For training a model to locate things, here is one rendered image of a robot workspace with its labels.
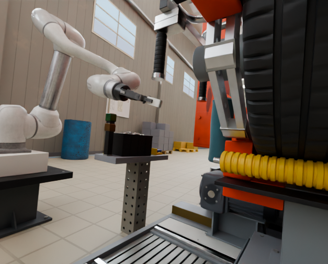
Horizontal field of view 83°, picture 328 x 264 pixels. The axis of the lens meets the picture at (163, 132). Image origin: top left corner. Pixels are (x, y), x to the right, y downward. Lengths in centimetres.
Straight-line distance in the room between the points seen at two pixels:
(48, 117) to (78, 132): 246
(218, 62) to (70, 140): 360
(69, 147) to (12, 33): 207
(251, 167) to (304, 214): 18
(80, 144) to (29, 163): 264
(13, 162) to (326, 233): 127
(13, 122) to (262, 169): 122
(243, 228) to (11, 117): 137
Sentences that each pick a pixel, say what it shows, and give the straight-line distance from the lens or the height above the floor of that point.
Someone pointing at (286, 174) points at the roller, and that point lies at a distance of 49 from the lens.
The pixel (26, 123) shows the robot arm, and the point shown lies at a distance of 135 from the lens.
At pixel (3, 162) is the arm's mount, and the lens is 123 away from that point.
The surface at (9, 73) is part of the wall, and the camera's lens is 404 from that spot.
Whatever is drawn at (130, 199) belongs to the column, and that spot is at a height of 19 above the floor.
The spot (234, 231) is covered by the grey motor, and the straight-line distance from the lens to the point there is 114.
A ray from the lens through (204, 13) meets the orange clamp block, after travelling 44.
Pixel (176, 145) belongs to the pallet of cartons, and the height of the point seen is 26.
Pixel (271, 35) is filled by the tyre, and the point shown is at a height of 74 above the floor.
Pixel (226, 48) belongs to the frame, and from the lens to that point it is 42.
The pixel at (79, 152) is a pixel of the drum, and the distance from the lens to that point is 388.
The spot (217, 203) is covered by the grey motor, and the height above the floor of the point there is 28.
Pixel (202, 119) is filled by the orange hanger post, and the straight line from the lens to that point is 117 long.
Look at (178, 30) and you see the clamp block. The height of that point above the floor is 90.
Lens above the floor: 56
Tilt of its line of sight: 2 degrees up
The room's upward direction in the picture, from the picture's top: 5 degrees clockwise
